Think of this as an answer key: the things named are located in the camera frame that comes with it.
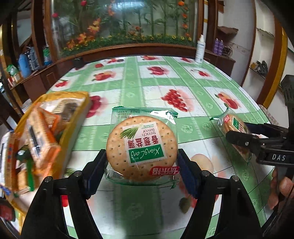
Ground blue thermos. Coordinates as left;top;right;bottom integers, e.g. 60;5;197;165
18;53;32;78

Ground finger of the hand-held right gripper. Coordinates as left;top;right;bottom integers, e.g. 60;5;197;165
225;131;267;160
243;122;288;139

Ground small green snack packet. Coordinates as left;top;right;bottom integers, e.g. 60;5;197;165
16;149;35;192

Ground purple bottles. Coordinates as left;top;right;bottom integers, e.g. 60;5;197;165
214;39;224;56

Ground flower-print glass panel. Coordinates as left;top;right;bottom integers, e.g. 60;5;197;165
49;0;198;58

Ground wooden display cabinet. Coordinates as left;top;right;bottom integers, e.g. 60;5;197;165
0;0;237;103

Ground green bag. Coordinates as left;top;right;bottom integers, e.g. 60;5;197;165
6;65;19;77

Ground green fruit-print tablecloth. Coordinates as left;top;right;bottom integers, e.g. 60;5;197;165
0;55;286;239

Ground person's right hand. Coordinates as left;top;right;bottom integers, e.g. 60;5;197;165
267;168;294;210

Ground clear plum snack bag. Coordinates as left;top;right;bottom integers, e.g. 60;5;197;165
54;100;80;121

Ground orange square cracker packet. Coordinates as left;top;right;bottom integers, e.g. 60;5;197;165
29;108;62;171

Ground small black box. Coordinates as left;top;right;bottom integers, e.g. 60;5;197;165
73;57;84;70

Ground white spray bottle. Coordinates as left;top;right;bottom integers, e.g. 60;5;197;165
195;34;206;64

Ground green-capped bottle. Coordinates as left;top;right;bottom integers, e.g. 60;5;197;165
43;45;53;65

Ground yellow snack bag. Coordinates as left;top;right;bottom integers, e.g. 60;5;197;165
3;91;90;208

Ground large square cracker packet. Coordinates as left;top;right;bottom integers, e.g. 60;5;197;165
4;133;31;192

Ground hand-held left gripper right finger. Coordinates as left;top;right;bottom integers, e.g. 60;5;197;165
176;148;263;239

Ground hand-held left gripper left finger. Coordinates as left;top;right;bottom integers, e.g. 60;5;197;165
21;149;108;239

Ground clear water jug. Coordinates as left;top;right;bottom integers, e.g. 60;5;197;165
27;47;39;70

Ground dark tool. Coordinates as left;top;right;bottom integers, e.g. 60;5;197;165
250;60;270;76

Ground round cracker packet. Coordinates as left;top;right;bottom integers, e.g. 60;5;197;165
104;106;179;187
210;112;253;162

